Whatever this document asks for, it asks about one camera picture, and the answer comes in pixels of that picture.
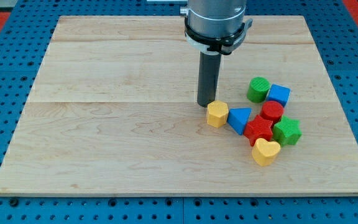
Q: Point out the black clamp ring mount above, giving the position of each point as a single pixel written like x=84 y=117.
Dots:
x=217 y=45

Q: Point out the yellow heart block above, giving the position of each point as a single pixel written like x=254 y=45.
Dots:
x=265 y=152

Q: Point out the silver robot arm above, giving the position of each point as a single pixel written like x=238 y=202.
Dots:
x=215 y=28

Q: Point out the red cylinder block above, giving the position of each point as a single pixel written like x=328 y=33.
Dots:
x=272 y=111

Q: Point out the blue triangle block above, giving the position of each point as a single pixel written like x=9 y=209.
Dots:
x=238 y=118

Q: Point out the wooden board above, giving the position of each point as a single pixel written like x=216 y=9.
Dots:
x=113 y=113

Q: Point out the blue cube block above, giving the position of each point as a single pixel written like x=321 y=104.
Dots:
x=279 y=94

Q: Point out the red star block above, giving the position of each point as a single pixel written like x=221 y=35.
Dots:
x=258 y=128

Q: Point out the yellow hexagon block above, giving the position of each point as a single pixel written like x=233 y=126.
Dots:
x=217 y=113

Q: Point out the green cylinder block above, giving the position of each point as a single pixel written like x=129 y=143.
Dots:
x=258 y=89

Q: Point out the green star block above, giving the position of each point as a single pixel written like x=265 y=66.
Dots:
x=287 y=131

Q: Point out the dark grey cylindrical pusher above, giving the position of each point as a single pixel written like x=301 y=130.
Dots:
x=208 y=78

